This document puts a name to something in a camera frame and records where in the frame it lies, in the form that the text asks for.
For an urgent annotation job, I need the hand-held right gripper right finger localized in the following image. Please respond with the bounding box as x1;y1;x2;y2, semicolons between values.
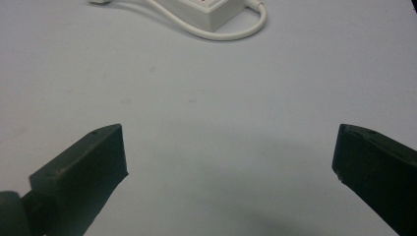
331;123;417;236

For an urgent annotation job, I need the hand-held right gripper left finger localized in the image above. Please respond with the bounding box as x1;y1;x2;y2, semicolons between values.
21;123;130;236

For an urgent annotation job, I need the white power strip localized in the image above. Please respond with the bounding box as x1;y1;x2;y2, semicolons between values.
156;0;248;33

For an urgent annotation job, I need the white power cable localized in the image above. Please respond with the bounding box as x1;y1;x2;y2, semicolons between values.
89;0;268;42

